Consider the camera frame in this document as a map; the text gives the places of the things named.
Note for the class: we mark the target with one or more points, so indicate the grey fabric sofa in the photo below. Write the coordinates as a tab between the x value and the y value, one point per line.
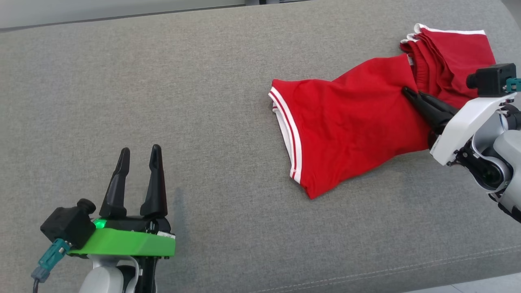
183	101

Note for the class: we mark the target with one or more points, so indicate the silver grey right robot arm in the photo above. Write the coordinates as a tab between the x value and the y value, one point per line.
508	150

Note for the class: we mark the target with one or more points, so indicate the red Bulls jersey white sleeves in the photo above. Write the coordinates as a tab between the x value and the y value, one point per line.
346	122

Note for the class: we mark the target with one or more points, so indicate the red shorts white trim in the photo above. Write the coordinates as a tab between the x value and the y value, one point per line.
456	53

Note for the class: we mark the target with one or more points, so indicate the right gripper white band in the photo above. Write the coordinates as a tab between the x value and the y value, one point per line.
460	130

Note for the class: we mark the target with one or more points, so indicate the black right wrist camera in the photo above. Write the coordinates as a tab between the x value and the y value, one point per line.
494	79

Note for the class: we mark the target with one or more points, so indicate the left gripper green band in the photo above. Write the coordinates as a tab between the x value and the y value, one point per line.
122	242

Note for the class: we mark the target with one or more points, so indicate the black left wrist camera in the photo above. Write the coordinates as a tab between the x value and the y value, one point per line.
67	226

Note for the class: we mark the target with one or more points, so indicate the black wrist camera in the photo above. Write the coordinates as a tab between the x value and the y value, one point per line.
494	79
67	226

